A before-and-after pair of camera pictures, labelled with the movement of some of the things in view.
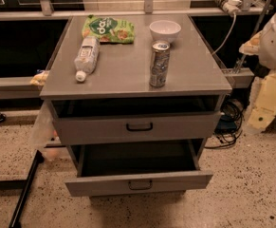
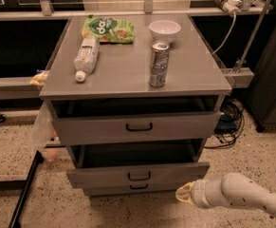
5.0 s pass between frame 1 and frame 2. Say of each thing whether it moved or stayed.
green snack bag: stayed
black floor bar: stayed
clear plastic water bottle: stayed
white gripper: moved
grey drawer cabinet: stayed
